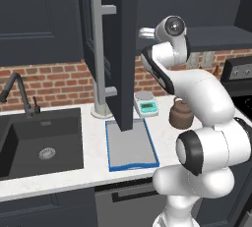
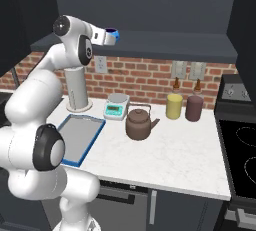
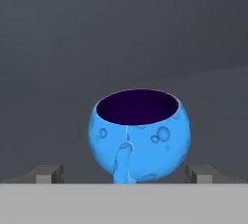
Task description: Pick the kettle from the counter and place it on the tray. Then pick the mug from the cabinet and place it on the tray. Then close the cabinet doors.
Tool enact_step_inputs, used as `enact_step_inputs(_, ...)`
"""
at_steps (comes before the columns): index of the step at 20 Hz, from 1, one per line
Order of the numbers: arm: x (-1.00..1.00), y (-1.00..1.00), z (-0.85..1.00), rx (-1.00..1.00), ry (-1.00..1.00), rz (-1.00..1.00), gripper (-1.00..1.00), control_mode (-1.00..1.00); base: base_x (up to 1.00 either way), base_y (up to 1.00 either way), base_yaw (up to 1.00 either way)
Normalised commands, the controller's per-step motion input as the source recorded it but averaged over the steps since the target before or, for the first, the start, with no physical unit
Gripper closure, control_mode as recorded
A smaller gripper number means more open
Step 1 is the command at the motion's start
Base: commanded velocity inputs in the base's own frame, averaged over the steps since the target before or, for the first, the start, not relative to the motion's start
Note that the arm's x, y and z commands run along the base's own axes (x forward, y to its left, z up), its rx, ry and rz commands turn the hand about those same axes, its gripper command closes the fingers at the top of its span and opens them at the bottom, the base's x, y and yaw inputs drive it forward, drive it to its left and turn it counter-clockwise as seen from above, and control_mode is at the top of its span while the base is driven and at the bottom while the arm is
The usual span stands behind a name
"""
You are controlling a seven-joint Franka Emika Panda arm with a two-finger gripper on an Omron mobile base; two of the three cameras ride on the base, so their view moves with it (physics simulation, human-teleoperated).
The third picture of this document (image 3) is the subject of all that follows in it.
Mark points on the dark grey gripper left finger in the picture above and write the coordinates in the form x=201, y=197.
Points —
x=48, y=173

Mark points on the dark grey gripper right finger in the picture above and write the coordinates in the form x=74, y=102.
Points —
x=201, y=173

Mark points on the blue round mug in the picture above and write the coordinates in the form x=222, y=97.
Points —
x=151, y=144

